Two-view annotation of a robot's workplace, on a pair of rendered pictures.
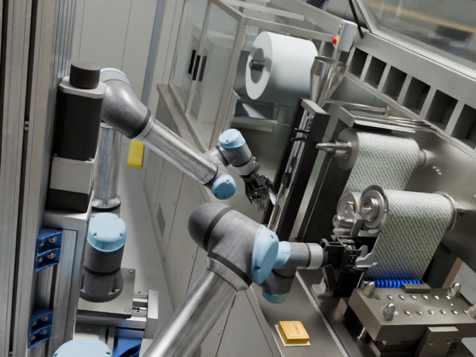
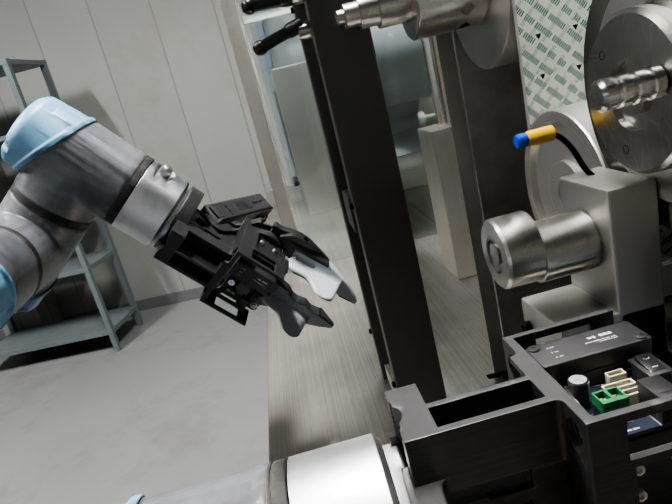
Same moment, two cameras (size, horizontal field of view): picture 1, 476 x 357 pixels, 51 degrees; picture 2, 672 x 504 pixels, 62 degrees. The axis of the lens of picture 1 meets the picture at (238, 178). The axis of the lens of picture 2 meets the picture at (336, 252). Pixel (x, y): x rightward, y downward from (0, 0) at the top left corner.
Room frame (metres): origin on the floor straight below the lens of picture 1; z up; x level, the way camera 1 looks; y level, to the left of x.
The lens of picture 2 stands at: (1.09, -0.35, 1.29)
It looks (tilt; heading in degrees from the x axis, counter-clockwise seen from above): 17 degrees down; 20
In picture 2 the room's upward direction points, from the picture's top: 14 degrees counter-clockwise
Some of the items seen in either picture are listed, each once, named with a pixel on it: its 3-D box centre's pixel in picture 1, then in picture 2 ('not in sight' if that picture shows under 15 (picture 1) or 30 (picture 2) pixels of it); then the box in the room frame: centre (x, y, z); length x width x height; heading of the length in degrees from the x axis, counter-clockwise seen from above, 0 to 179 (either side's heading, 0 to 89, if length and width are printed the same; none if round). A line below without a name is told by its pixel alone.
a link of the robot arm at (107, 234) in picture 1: (104, 240); not in sight; (1.24, 0.34, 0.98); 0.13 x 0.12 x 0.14; 25
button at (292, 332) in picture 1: (292, 332); not in sight; (1.15, -0.27, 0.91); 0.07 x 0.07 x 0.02; 23
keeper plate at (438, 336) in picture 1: (436, 343); not in sight; (1.21, -0.69, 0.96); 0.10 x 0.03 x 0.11; 113
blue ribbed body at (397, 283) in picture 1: (394, 285); not in sight; (1.36, -0.57, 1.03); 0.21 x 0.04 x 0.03; 113
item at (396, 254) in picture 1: (400, 259); not in sight; (1.38, -0.56, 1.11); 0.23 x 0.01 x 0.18; 113
